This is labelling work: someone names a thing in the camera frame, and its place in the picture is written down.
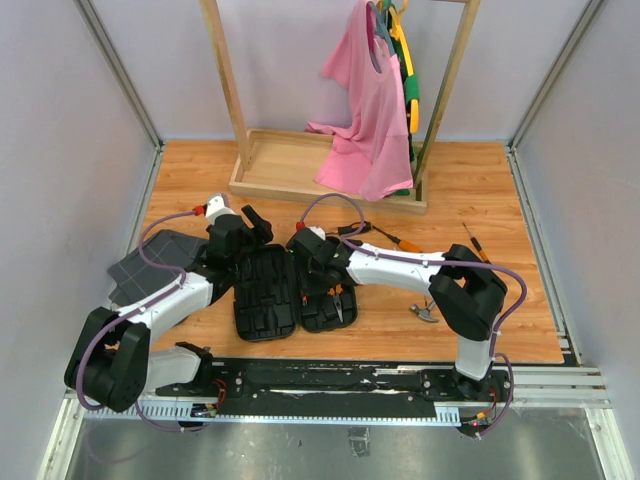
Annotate right aluminium frame post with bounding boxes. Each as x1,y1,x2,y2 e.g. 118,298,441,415
507,0,609,151

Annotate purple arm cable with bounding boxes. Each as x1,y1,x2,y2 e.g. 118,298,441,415
74,210,211,434
297,193,529,441

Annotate dark grey folded cloth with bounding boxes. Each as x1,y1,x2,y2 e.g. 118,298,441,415
107,229,206,306

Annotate orange grid handle tool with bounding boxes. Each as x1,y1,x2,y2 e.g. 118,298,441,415
371,225,422,253

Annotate pink t-shirt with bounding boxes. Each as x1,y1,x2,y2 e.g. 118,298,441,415
306,1,414,202

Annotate grey cable duct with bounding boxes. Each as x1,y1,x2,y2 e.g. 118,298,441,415
92,400,462,427

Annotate aluminium frame post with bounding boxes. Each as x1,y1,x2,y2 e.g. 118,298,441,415
507,0,609,151
72,0,165,151

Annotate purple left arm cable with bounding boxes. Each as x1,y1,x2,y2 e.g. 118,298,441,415
74,210,211,434

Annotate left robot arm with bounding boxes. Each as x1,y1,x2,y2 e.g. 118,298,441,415
64,193,273,412

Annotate orange black pliers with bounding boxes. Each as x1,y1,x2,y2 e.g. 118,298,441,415
328,284,344,323

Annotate green yellow hangers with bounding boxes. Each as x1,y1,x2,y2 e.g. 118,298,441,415
377,1,420,163

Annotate claw hammer black grip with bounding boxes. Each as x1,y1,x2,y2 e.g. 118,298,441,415
410,297,439,323

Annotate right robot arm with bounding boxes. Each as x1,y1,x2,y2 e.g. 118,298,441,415
286,227,507,400

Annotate black plastic tool case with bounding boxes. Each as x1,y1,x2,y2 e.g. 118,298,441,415
233,244,358,342

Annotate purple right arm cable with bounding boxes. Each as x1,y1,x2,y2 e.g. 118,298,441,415
297,193,529,441

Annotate wooden clothes rack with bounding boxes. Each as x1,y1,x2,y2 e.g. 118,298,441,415
200,1,480,215

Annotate small orange black screwdriver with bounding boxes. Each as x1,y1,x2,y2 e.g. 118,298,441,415
462,223,490,263

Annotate left aluminium frame post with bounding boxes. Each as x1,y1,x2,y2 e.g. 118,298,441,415
72,0,165,151

